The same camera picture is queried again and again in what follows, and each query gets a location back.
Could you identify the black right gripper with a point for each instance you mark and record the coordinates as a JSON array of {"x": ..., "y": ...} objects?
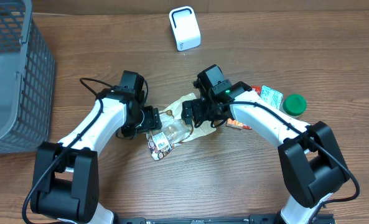
[{"x": 200, "y": 117}]

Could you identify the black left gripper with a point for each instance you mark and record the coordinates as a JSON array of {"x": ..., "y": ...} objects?
[{"x": 151, "y": 119}]

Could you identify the brown pantree snack bag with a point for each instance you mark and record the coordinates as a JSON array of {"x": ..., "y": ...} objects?
[{"x": 174, "y": 131}]

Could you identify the orange small box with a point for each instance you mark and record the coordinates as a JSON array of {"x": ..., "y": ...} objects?
[{"x": 236, "y": 124}]

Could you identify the red snack stick packet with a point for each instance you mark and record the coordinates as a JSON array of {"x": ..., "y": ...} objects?
[{"x": 257, "y": 89}]

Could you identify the teal snack packet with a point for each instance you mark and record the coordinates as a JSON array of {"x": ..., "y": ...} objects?
[{"x": 271, "y": 96}]

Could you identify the green lid jar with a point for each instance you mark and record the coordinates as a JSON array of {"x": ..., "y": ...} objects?
[{"x": 294, "y": 105}]

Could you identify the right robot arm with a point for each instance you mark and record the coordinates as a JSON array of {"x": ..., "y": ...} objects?
[{"x": 312, "y": 163}]

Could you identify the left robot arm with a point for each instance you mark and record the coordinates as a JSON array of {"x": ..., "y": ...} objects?
[{"x": 65, "y": 184}]

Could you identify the white barcode scanner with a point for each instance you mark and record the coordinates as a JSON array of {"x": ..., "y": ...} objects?
[{"x": 185, "y": 28}]

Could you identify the grey plastic mesh basket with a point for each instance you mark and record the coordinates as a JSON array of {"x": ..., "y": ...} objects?
[{"x": 27, "y": 79}]

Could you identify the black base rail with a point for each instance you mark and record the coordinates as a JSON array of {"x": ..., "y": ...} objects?
[{"x": 251, "y": 219}]

